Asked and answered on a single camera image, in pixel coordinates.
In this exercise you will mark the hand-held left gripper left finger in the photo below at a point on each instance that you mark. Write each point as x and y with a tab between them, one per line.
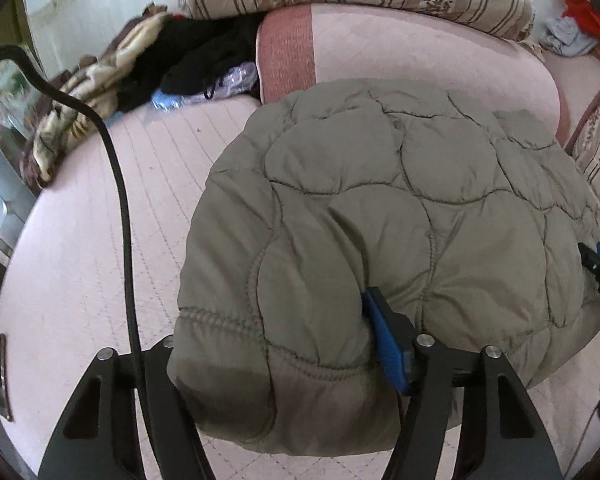
155	375

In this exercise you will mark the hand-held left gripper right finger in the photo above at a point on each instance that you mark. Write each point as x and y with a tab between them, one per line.
387	350

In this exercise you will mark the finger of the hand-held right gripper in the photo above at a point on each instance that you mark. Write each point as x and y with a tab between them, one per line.
597	265

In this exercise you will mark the olive green puffer jacket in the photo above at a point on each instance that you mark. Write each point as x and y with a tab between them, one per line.
380	185

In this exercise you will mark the black clothes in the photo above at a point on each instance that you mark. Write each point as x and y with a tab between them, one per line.
195	55

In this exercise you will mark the grey cloth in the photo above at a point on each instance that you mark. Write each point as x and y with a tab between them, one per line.
567	37

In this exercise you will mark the red cloth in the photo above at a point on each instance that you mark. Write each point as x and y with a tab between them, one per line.
585	12

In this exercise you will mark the shiny metal cabinet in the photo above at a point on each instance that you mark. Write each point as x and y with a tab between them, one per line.
2	160

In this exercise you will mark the blue plastic bag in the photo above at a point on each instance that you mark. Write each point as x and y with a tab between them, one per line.
166	101

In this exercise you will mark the pink bolster pillow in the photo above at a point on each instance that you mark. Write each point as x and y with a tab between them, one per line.
430	45

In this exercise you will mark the brown patterned blanket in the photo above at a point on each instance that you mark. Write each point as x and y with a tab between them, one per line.
80	95

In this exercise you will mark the clear plastic bottle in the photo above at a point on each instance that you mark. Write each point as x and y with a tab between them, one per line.
235	80

